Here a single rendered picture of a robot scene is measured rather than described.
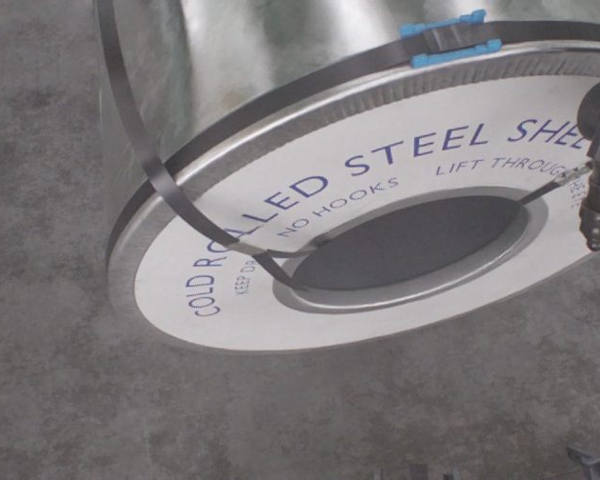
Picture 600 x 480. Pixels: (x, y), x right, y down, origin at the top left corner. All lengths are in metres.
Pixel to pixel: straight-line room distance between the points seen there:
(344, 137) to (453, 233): 0.75
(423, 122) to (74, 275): 1.65
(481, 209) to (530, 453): 0.87
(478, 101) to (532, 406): 1.37
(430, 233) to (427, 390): 0.63
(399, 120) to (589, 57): 0.25
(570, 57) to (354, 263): 0.84
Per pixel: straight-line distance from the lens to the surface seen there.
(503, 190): 1.06
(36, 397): 2.14
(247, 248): 0.86
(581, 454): 1.16
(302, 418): 1.91
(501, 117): 0.85
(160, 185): 0.80
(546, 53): 0.77
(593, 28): 0.85
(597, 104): 0.74
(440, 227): 1.49
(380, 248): 1.50
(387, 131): 0.78
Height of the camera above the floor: 1.89
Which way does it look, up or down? 65 degrees down
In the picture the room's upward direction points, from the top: 8 degrees counter-clockwise
